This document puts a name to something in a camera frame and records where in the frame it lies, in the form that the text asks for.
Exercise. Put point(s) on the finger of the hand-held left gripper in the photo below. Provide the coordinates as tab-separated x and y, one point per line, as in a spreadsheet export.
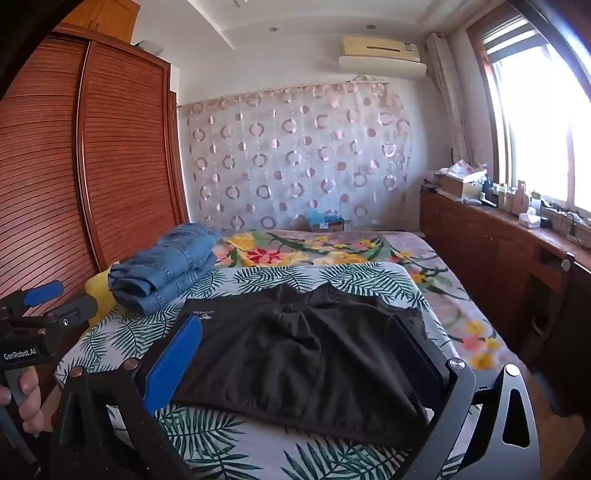
44	293
74	311

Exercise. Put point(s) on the window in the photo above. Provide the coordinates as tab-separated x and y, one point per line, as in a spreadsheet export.
531	129

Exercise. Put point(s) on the yellow pillow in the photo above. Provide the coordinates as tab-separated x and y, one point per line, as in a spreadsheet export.
99	288

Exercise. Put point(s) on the circle-patterned curtain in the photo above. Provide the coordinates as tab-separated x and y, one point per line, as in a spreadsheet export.
286	161

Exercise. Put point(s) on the folded blue jeans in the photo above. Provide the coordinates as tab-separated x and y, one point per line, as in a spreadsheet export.
161	272

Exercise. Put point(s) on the cardboard box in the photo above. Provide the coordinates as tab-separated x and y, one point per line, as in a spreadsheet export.
457	184

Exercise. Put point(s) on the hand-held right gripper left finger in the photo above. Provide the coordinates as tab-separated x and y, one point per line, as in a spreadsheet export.
173	364

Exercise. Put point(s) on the beige window curtain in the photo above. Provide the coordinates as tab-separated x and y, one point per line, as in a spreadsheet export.
445	92

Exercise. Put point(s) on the wooden wardrobe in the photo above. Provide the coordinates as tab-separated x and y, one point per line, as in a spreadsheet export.
124	161

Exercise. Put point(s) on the floral blanket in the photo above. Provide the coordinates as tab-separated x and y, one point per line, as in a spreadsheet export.
323	247

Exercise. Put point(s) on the white patterned bag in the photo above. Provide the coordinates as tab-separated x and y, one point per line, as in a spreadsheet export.
464	168

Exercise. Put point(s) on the leaf-print bed sheet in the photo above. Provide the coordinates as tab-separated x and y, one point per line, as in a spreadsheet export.
258	277

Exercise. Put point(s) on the wooden cabinet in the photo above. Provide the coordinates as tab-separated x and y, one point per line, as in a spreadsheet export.
480	249

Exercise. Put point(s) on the person's left hand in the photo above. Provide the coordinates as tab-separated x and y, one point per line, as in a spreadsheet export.
32	401

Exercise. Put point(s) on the wall air conditioner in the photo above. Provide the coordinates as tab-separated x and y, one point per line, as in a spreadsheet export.
383	64

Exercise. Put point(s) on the black pants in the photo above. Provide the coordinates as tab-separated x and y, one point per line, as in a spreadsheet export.
300	360

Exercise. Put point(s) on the blue tissue box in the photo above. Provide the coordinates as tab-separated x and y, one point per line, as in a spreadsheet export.
325	217

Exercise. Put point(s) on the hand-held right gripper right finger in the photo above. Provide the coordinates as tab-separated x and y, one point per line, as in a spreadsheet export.
418	355

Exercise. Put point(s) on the white tissue pack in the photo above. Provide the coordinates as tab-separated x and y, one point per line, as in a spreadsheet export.
528	219

